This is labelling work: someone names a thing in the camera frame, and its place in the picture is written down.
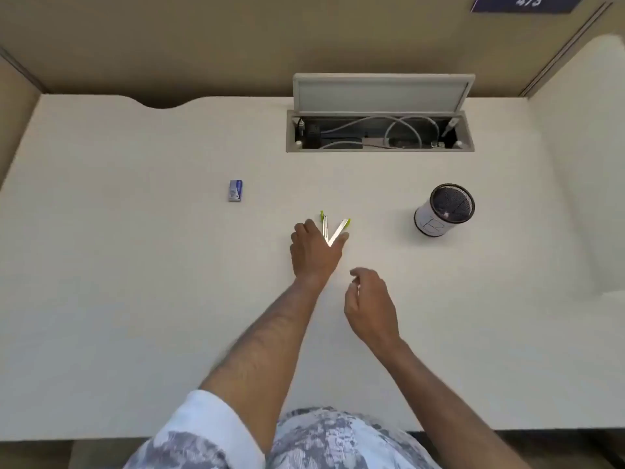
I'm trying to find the person's left hand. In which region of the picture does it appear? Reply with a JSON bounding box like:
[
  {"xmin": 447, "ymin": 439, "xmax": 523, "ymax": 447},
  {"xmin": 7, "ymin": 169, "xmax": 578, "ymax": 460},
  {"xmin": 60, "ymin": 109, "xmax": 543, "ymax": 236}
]
[{"xmin": 289, "ymin": 218, "xmax": 350, "ymax": 292}]

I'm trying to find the person's right hand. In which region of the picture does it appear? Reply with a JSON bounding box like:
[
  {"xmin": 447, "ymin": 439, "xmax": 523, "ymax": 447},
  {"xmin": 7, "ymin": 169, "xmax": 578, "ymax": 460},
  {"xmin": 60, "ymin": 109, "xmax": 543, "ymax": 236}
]
[{"xmin": 343, "ymin": 266, "xmax": 404, "ymax": 358}]

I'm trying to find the green and silver stapler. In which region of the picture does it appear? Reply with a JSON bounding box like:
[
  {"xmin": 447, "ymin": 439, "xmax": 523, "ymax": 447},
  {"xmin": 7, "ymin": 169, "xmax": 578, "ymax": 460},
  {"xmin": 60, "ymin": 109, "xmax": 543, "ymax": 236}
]
[{"xmin": 320, "ymin": 210, "xmax": 352, "ymax": 248}]

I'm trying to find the person's left forearm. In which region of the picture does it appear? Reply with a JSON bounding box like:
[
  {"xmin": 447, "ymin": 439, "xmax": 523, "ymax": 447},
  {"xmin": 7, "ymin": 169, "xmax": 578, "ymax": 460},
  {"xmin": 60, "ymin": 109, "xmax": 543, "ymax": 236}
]
[{"xmin": 199, "ymin": 276, "xmax": 329, "ymax": 455}]

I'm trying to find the person's right forearm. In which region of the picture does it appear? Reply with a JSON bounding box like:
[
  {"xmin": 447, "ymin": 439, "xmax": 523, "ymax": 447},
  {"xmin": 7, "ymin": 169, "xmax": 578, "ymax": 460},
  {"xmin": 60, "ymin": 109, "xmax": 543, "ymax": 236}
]
[{"xmin": 373, "ymin": 336, "xmax": 533, "ymax": 469}]

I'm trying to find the white black mesh pen holder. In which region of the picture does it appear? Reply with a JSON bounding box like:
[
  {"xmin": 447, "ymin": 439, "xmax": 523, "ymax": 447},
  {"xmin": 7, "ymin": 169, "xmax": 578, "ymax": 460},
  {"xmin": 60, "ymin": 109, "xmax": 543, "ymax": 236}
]
[{"xmin": 413, "ymin": 183, "xmax": 476, "ymax": 238}]

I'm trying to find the grey white patterned shirt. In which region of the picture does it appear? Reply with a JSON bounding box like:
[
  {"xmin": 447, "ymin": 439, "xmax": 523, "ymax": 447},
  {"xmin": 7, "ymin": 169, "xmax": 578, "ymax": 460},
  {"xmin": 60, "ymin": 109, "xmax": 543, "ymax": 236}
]
[{"xmin": 122, "ymin": 389, "xmax": 443, "ymax": 469}]

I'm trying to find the cream cubicle partition panel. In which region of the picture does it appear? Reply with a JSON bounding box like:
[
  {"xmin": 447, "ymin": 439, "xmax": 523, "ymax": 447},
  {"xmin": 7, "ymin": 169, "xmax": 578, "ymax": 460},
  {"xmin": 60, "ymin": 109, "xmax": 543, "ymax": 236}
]
[{"xmin": 529, "ymin": 33, "xmax": 625, "ymax": 294}]

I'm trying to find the beige partition with glass window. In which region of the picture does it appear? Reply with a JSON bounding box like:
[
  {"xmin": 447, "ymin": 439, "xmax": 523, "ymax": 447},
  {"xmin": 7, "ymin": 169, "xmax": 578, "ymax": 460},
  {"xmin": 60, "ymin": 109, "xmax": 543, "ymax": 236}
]
[{"xmin": 0, "ymin": 47, "xmax": 45, "ymax": 187}]

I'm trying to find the dark blue number sign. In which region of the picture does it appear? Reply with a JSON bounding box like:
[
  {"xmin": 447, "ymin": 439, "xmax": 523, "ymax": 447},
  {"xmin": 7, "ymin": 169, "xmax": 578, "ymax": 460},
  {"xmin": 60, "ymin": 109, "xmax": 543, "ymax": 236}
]
[{"xmin": 471, "ymin": 0, "xmax": 587, "ymax": 15}]

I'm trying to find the grey desk cable tray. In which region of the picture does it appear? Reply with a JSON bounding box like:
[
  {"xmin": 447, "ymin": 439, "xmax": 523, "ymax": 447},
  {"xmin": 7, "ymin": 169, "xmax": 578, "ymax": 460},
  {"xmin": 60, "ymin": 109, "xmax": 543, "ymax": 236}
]
[{"xmin": 286, "ymin": 109, "xmax": 475, "ymax": 153}]

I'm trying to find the white looped cable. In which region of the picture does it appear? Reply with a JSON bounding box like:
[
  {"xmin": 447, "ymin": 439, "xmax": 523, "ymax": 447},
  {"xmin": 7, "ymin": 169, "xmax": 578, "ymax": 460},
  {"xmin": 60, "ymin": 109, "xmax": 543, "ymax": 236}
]
[{"xmin": 320, "ymin": 115, "xmax": 443, "ymax": 150}]

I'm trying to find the grey cable box lid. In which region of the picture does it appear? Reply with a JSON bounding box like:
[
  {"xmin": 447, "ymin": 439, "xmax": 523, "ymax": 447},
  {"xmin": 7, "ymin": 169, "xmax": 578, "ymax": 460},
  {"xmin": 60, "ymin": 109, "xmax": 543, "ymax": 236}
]
[{"xmin": 292, "ymin": 72, "xmax": 476, "ymax": 115}]

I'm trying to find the beige partition with metal rail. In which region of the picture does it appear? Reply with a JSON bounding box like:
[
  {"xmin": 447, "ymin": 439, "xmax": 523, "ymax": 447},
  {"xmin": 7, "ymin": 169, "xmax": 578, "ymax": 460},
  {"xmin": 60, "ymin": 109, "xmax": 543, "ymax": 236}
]
[{"xmin": 0, "ymin": 0, "xmax": 625, "ymax": 109}]

